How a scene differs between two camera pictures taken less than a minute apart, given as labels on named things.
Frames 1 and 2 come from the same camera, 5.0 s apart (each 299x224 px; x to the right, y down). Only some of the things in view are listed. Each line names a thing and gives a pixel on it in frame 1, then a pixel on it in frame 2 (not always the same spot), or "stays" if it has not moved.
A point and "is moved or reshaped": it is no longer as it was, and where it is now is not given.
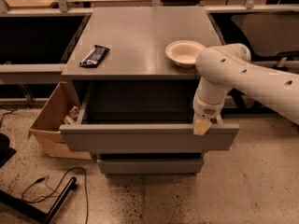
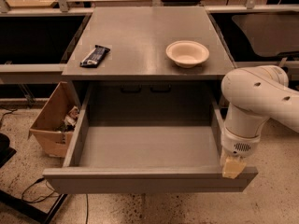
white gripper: (205, 110) → (238, 147)
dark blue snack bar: (93, 59) stays
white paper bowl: (184, 52) stays
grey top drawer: (143, 117) is moved or reshaped
